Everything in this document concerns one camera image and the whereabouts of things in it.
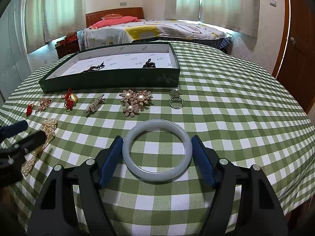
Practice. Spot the pearl flower brooch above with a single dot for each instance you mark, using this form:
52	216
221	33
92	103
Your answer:
133	101

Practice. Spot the rhinestone leaf brooch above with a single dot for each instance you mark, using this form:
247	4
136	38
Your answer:
91	108

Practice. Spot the bed with patterned sheet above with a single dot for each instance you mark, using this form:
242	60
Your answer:
154	30

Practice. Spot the red knot gold charm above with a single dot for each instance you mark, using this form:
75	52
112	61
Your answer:
70	99

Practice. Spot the black tassel pendant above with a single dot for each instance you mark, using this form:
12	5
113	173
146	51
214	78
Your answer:
149	64

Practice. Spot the left white curtain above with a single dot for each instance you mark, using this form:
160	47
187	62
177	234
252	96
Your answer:
47	20

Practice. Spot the dark wooden nightstand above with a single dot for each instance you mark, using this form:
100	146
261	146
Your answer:
67	46

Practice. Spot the wall light switch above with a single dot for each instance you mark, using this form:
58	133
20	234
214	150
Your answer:
273	3

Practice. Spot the pale jade bangle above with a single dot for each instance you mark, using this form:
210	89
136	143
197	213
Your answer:
157	150

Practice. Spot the white curtain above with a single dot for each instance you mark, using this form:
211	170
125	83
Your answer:
236	15
47	20

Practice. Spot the metal door knob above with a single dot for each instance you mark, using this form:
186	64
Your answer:
292	40

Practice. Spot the pink pillow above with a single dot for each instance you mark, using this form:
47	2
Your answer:
112	22

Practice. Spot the right white curtain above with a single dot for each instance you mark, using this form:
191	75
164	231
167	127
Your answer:
236	15

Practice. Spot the orange patterned cushion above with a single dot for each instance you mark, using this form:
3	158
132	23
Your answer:
112	16

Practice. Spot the dark green jewelry tray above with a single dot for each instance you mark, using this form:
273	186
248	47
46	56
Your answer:
115	66

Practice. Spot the small red tassel charm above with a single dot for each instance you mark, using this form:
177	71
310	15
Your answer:
29	109

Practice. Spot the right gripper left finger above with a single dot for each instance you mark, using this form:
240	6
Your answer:
54	212

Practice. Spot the brown wooden door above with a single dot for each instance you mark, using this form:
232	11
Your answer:
296	72

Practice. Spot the wooden headboard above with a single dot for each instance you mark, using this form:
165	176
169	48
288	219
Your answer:
94	17

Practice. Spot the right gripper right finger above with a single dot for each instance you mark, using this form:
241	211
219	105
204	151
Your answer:
260	212

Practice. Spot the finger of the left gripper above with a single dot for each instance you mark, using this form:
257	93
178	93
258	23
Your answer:
30	143
12	130

